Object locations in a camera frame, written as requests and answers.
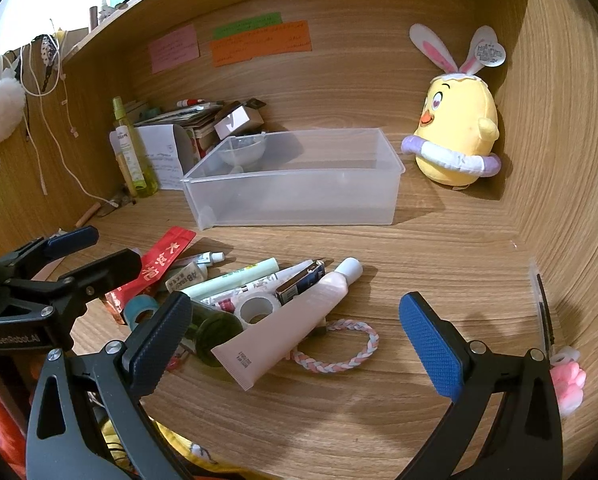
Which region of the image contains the green sticky note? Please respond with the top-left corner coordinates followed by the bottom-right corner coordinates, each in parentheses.
top-left (211, 12), bottom-right (283, 41)

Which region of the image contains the white marker pen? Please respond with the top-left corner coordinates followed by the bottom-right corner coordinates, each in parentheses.
top-left (199, 260), bottom-right (315, 306)

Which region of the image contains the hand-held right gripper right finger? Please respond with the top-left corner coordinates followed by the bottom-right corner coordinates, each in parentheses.
top-left (398, 291), bottom-right (564, 480)

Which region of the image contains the white cable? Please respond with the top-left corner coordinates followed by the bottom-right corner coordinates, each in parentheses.
top-left (0, 20), bottom-right (121, 209)

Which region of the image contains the white fluffy pom-pom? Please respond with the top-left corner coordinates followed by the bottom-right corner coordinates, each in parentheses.
top-left (0, 79), bottom-right (26, 143)

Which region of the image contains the white paper carton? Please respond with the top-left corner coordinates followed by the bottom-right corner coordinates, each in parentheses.
top-left (110, 123), bottom-right (196, 192)

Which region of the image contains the tan wooden stick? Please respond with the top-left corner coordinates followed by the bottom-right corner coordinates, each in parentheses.
top-left (74, 202), bottom-right (102, 229)

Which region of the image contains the red foil packet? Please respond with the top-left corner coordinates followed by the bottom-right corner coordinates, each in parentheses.
top-left (104, 226), bottom-right (197, 311)

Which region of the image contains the wooden handle tool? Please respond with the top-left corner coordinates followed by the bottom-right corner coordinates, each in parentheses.
top-left (116, 150), bottom-right (139, 200)

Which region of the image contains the pink sticky note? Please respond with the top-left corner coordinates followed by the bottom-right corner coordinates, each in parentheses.
top-left (148, 24), bottom-right (200, 74)

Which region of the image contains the yellow chick plush toy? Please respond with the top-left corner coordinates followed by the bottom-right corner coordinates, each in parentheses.
top-left (400, 23), bottom-right (508, 191)

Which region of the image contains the black patterned hair clip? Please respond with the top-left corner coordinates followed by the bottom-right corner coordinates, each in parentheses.
top-left (33, 34), bottom-right (62, 93)

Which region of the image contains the small ointment tube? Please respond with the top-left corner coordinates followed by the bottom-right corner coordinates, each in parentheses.
top-left (179, 251), bottom-right (226, 267)

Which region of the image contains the dark green bottle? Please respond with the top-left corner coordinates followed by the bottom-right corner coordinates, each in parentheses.
top-left (186, 302), bottom-right (245, 368)

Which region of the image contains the dark small box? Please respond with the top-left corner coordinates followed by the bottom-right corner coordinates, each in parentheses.
top-left (275, 258), bottom-right (326, 306)

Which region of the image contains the white tape roll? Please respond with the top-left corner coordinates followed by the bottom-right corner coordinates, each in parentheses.
top-left (233, 291), bottom-right (282, 328)

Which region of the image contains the orange sticky note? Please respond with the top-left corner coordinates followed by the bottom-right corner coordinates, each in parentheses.
top-left (209, 20), bottom-right (313, 68)

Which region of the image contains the clear plastic bin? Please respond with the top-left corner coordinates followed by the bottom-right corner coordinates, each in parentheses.
top-left (180, 127), bottom-right (406, 231)

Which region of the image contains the stack of books and papers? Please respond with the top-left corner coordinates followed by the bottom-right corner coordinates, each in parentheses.
top-left (134, 100), bottom-right (221, 161)

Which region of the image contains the pastel braided hair tie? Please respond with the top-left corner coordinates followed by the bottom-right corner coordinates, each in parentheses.
top-left (289, 317), bottom-right (380, 373)

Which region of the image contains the blue tape roll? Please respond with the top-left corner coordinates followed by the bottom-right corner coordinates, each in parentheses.
top-left (126, 294), bottom-right (161, 328)

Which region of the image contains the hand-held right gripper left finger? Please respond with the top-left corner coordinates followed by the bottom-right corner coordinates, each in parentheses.
top-left (26, 291), bottom-right (195, 480)

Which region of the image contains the small white box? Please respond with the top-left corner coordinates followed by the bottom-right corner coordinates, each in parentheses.
top-left (214, 101), bottom-right (265, 141)

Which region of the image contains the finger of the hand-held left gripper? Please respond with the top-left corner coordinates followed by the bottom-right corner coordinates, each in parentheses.
top-left (0, 226), bottom-right (100, 281)
top-left (0, 248), bottom-right (143, 333)

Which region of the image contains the white bowl with items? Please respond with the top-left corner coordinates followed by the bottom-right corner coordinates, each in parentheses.
top-left (218, 132), bottom-right (269, 173)

